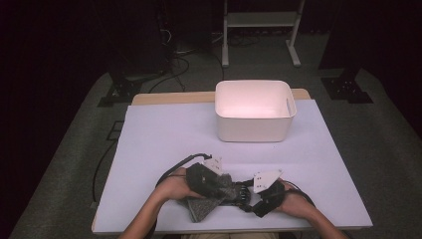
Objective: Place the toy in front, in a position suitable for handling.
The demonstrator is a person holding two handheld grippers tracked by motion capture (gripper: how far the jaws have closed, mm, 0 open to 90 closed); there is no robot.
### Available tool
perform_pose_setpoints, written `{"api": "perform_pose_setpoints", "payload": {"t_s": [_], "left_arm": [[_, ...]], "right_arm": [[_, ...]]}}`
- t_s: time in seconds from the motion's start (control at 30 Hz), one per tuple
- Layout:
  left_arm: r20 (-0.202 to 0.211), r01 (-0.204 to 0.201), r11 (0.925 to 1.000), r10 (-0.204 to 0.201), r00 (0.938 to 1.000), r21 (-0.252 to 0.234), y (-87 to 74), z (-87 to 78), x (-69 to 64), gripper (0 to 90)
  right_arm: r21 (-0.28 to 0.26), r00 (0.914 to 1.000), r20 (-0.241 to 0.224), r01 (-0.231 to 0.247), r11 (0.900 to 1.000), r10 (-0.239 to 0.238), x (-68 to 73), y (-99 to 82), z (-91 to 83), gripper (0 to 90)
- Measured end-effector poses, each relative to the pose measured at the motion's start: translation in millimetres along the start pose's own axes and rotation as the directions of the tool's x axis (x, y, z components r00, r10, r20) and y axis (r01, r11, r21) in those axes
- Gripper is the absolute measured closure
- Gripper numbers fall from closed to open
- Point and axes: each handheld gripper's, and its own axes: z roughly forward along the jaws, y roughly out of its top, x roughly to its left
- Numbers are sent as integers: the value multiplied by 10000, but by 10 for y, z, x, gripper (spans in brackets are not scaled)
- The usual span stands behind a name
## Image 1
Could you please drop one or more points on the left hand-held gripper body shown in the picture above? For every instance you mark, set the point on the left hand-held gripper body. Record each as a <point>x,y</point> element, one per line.
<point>200,182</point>

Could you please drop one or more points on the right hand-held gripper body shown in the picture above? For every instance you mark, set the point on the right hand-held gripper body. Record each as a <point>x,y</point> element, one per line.
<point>273,199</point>

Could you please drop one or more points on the blue toy car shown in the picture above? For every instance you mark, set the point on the blue toy car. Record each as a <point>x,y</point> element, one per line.
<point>244,194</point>

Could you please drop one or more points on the grey cloth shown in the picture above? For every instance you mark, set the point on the grey cloth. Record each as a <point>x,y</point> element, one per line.
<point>202,209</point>

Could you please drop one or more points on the white plastic storage bin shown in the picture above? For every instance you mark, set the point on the white plastic storage bin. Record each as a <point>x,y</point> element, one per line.
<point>253,127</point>

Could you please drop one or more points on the person's right hand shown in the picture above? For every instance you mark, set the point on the person's right hand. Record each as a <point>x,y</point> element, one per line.
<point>295,202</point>

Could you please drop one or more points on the person's left hand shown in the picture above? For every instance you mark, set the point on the person's left hand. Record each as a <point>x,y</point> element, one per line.
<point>174,187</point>

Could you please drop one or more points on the white table cover sheet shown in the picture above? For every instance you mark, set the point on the white table cover sheet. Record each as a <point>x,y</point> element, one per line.
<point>166,132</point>

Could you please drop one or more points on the black floor frame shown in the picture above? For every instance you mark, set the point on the black floor frame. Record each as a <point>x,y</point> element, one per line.
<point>114,131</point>

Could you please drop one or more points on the black stand with base plate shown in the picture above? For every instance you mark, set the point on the black stand with base plate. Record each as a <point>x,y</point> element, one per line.
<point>122,91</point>
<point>346,89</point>

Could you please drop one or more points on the white metal stand frame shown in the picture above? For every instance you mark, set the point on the white metal stand frame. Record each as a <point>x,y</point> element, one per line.
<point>262,19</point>

